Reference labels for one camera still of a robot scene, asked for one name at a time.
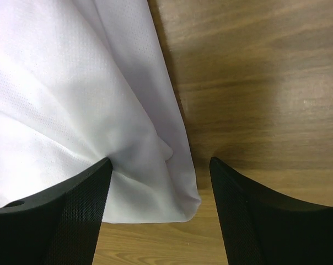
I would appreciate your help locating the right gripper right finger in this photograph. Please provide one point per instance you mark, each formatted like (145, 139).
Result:
(262, 226)

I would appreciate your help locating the white t shirt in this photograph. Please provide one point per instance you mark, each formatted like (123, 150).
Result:
(84, 80)

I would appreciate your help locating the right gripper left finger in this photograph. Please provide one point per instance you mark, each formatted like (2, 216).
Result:
(59, 225)

